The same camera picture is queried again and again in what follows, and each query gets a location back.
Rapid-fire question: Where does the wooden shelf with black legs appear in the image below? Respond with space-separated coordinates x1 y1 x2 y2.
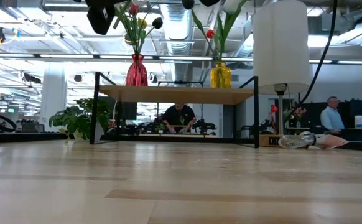
89 71 261 149

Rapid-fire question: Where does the yellow glass vase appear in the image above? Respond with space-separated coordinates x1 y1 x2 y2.
210 61 232 89

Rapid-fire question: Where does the green leafy sprig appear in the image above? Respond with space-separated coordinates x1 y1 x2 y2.
49 98 112 141

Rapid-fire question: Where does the black computer monitor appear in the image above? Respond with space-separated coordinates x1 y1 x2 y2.
120 101 137 121

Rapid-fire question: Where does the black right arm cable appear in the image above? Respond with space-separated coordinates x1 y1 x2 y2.
283 0 338 123

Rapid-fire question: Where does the white blossom artificial spray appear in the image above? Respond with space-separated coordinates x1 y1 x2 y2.
112 0 138 55

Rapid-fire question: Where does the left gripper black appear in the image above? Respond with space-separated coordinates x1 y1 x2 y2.
84 0 128 35

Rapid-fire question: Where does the pink flower bouquet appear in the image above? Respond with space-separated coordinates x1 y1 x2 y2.
291 106 308 118

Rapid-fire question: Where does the white shade table lamp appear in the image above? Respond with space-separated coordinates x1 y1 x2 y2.
252 0 312 147

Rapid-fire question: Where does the clear crumpled plastic wrapper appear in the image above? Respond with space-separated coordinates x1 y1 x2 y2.
277 130 350 151

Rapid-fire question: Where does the red glass vase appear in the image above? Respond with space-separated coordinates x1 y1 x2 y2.
126 54 150 87

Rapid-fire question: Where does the person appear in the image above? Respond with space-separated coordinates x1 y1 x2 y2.
320 96 345 134
162 103 197 134

